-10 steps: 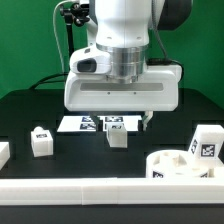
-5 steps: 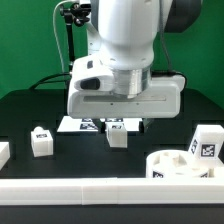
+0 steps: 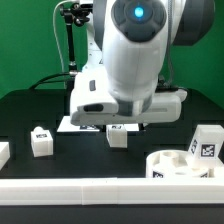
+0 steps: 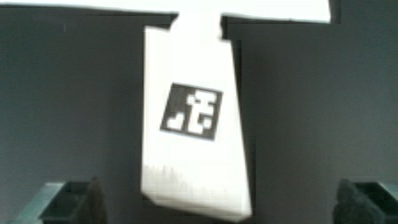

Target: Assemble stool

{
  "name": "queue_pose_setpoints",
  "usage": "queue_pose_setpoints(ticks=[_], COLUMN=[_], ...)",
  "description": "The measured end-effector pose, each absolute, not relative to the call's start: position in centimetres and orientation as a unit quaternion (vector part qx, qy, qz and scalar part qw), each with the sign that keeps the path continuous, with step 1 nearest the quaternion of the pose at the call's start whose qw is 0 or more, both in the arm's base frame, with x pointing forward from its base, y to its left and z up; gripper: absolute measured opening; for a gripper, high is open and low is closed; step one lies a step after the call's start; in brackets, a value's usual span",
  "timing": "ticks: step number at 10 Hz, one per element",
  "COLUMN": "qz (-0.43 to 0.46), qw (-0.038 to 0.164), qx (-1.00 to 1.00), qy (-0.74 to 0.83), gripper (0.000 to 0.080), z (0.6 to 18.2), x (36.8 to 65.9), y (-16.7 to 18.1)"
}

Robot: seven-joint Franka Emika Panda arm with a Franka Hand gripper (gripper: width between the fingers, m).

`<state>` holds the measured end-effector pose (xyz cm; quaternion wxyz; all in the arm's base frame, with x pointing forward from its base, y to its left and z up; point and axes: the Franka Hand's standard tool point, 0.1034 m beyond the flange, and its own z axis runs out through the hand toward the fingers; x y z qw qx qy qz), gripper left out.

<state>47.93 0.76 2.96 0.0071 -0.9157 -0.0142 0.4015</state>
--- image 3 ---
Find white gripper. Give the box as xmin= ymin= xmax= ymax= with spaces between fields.
xmin=70 ymin=73 xmax=187 ymax=126

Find white front barrier wall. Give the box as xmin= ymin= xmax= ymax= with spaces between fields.
xmin=0 ymin=178 xmax=224 ymax=206

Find white left barrier block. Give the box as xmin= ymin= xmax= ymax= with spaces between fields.
xmin=0 ymin=142 xmax=10 ymax=170

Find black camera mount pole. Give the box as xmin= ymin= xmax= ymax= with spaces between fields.
xmin=58 ymin=1 xmax=92 ymax=91

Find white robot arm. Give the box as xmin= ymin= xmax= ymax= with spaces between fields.
xmin=70 ymin=0 xmax=215 ymax=125

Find black cables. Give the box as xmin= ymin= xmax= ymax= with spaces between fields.
xmin=29 ymin=73 xmax=83 ymax=90

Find white cable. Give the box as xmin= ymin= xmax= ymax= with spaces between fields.
xmin=52 ymin=0 xmax=75 ymax=73

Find white marker sheet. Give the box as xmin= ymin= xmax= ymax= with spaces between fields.
xmin=57 ymin=116 xmax=140 ymax=133

